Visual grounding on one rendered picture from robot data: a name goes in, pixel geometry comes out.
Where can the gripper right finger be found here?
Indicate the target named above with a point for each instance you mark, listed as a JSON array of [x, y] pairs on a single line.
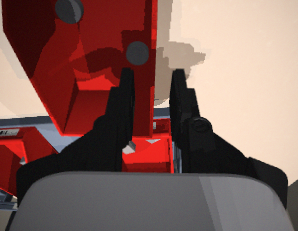
[[203, 151]]

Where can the dark grey metal shelf rack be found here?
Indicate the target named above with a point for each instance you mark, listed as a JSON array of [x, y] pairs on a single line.
[[51, 134]]

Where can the grey steel disc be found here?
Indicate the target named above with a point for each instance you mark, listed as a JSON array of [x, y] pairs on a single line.
[[69, 11], [137, 53]]

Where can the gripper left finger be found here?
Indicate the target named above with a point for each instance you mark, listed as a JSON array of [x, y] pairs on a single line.
[[100, 149]]

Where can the red bin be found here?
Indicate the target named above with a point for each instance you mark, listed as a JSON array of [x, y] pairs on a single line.
[[14, 144], [72, 66], [156, 157]]

